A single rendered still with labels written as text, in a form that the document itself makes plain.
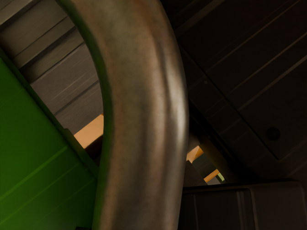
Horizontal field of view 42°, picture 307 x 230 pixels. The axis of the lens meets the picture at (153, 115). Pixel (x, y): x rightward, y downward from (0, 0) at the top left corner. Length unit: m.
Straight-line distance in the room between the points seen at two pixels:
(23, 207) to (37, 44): 0.07
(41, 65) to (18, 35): 0.02
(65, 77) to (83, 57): 0.05
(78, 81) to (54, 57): 0.50
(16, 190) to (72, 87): 0.53
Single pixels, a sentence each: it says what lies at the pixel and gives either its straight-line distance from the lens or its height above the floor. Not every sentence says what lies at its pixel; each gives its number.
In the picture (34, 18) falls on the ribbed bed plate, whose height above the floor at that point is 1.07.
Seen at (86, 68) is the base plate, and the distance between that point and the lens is 0.66.
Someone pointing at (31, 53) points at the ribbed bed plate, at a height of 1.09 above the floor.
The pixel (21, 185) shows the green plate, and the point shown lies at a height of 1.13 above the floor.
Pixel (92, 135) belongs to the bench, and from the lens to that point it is 1.03.
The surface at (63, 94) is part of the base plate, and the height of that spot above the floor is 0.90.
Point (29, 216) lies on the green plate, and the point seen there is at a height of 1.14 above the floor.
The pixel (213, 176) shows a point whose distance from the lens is 8.75.
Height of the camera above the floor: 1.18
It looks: 14 degrees down
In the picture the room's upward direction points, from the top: 142 degrees clockwise
